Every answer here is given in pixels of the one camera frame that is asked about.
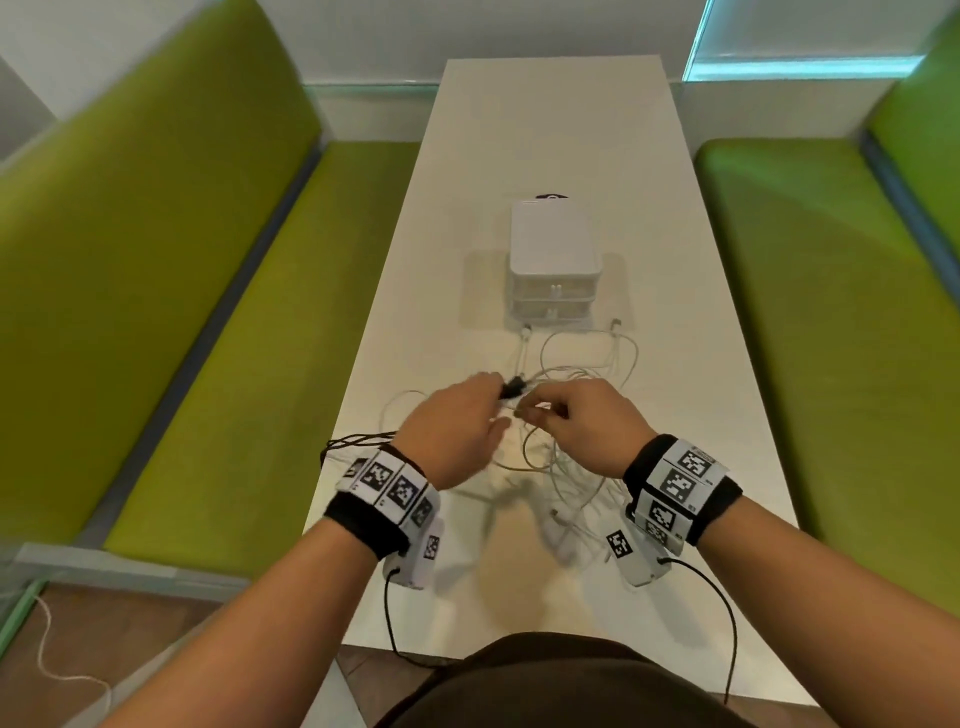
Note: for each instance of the person's left hand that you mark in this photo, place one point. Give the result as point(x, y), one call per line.
point(442, 435)

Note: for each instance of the person's right hand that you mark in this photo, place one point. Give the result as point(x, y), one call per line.
point(600, 435)

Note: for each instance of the person's right thumb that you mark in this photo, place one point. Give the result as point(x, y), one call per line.
point(553, 424)

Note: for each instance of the person's left thumb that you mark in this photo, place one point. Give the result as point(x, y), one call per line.
point(493, 435)

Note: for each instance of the person's left forearm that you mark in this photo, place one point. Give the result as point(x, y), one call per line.
point(247, 637)

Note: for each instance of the person's right forearm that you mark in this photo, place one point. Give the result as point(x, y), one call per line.
point(840, 622)

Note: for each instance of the black marker wristband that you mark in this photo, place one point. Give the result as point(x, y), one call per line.
point(386, 487)
point(679, 484)

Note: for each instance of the white two-drawer box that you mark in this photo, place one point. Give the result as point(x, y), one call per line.
point(553, 240)

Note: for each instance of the black round object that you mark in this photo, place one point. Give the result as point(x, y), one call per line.
point(553, 196)

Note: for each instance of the green bench seat cushion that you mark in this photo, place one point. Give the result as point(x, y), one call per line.
point(832, 337)
point(262, 360)

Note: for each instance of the dark brown shirt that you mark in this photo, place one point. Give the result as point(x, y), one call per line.
point(555, 686)

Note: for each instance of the green bench backrest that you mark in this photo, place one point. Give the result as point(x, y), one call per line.
point(926, 127)
point(127, 255)

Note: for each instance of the cyan framed window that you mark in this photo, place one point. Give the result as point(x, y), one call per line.
point(810, 37)

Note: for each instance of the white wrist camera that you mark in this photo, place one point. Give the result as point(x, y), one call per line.
point(637, 555)
point(416, 566)

